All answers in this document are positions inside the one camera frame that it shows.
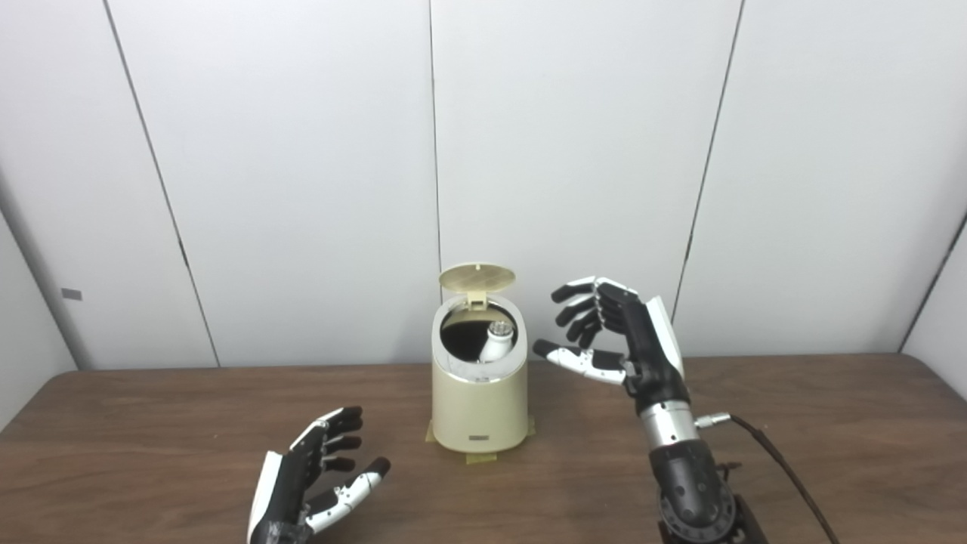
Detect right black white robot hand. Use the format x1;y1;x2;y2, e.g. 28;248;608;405
533;276;690;414

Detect small white plastic bottle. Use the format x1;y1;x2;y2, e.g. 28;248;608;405
479;320;516;363

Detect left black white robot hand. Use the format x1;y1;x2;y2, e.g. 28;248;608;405
247;406;392;544

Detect cream round bin lid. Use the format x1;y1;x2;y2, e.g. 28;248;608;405
439;262;517;309

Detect cream-colored bin body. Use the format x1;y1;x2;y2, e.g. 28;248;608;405
431;293;530;454

